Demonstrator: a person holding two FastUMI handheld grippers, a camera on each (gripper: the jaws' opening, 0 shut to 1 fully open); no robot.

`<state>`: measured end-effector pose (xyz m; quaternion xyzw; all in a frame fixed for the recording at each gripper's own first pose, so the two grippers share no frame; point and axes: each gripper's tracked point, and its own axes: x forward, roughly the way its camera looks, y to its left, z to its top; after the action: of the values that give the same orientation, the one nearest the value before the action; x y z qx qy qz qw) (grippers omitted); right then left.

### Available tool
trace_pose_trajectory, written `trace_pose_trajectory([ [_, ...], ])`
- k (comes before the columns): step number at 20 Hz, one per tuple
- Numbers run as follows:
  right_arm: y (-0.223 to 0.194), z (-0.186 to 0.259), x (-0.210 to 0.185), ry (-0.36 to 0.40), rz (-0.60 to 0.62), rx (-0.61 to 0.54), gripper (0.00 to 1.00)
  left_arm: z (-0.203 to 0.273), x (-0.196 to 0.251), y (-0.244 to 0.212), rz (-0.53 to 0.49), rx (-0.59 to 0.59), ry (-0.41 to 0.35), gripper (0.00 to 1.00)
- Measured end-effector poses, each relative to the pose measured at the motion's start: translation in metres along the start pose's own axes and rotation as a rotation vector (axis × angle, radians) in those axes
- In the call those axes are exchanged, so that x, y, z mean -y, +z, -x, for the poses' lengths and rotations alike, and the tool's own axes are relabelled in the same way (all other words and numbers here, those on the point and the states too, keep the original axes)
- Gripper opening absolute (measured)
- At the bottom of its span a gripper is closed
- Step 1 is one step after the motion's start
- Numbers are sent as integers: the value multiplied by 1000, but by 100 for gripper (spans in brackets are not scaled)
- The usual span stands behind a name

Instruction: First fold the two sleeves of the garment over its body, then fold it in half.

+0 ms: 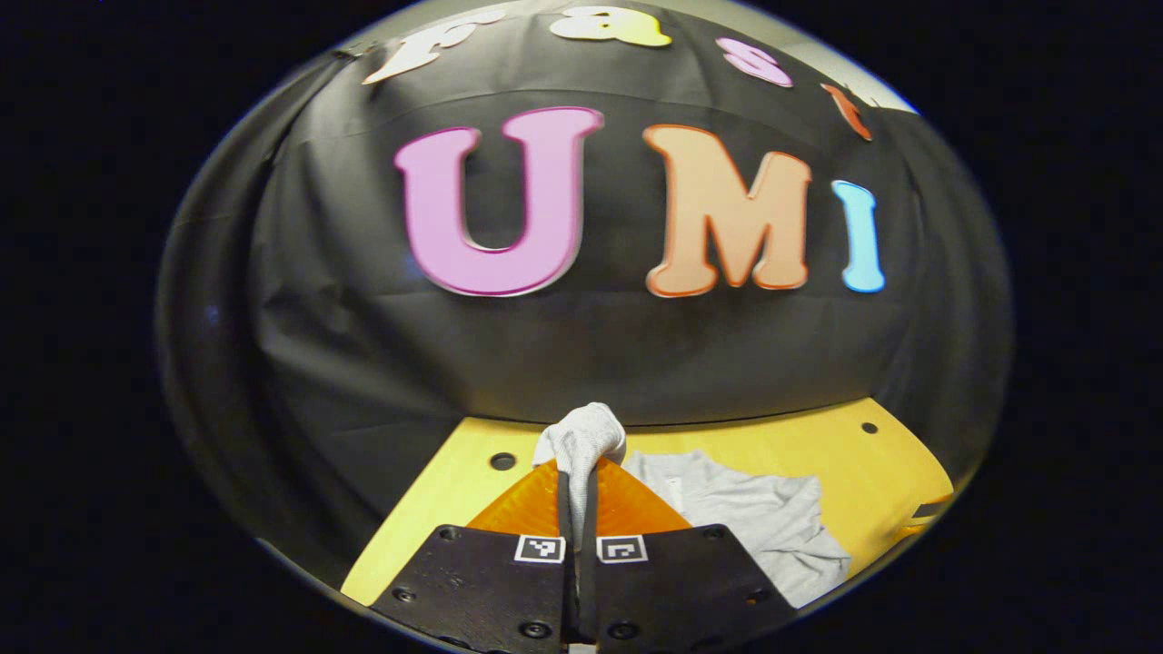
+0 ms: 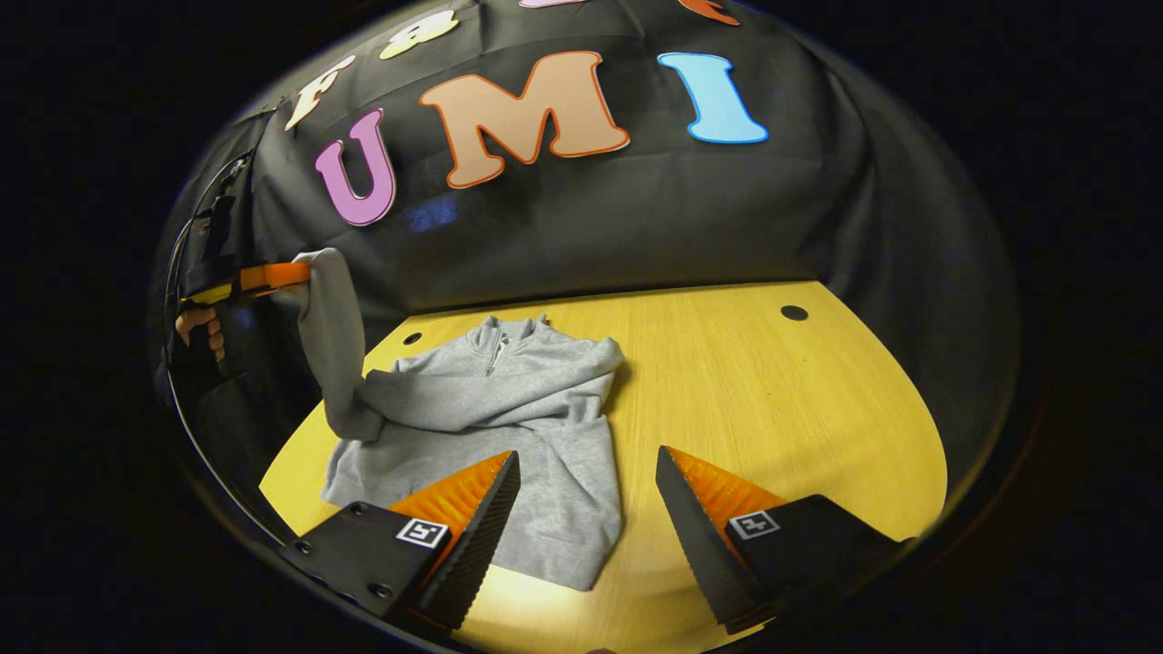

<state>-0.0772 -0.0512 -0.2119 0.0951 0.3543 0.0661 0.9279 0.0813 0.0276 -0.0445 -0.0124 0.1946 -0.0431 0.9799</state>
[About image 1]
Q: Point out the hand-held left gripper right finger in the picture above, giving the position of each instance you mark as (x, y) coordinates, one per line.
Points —
(672, 581)

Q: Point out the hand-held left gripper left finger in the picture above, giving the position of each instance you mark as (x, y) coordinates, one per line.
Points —
(482, 581)

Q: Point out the black backdrop cloth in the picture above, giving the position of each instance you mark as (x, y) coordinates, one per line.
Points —
(581, 354)

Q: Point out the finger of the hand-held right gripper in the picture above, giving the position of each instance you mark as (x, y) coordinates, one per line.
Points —
(931, 511)

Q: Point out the grey sweatshirt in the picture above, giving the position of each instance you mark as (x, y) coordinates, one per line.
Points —
(763, 527)

